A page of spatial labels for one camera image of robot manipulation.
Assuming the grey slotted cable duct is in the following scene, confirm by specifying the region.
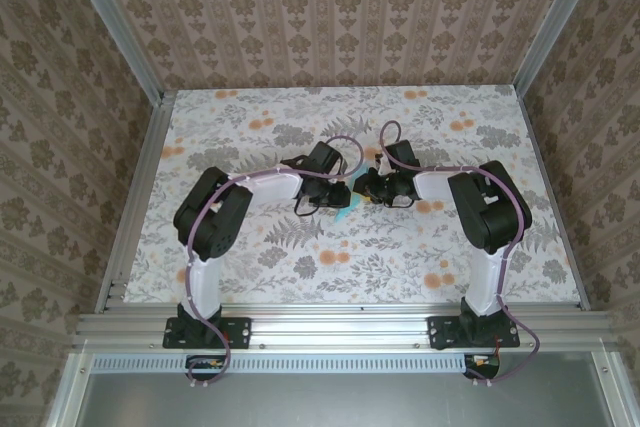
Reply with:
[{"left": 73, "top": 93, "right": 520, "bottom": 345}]
[{"left": 92, "top": 352, "right": 501, "bottom": 373}]

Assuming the light blue cloth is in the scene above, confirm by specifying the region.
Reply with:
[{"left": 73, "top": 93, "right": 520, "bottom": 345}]
[{"left": 333, "top": 164, "right": 374, "bottom": 225}]

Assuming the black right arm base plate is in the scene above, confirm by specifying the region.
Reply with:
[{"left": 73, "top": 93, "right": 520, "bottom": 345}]
[{"left": 427, "top": 315, "right": 521, "bottom": 351}]

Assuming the aluminium frame post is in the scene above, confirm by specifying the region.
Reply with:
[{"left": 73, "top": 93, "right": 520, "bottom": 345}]
[
  {"left": 62, "top": 0, "right": 166, "bottom": 103},
  {"left": 514, "top": 0, "right": 601, "bottom": 93}
]

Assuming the aluminium side rail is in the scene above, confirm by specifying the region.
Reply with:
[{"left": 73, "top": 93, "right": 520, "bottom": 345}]
[
  {"left": 514, "top": 86, "right": 591, "bottom": 311},
  {"left": 94, "top": 91, "right": 176, "bottom": 313}
]

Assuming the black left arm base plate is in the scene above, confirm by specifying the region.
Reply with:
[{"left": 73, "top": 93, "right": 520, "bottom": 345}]
[{"left": 162, "top": 315, "right": 253, "bottom": 350}]

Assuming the thin black left gripper cable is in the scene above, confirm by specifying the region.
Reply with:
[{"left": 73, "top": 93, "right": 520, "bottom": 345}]
[{"left": 292, "top": 194, "right": 324, "bottom": 217}]

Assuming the long aluminium cross rail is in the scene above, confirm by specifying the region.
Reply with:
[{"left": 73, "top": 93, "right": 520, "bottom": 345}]
[{"left": 72, "top": 311, "right": 619, "bottom": 351}]

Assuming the grey metal panel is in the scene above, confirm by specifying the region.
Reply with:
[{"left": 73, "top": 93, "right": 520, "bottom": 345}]
[{"left": 47, "top": 351, "right": 640, "bottom": 427}]

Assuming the black connector board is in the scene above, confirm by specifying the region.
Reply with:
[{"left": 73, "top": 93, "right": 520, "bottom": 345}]
[
  {"left": 185, "top": 355, "right": 229, "bottom": 381},
  {"left": 464, "top": 354, "right": 501, "bottom": 379}
]

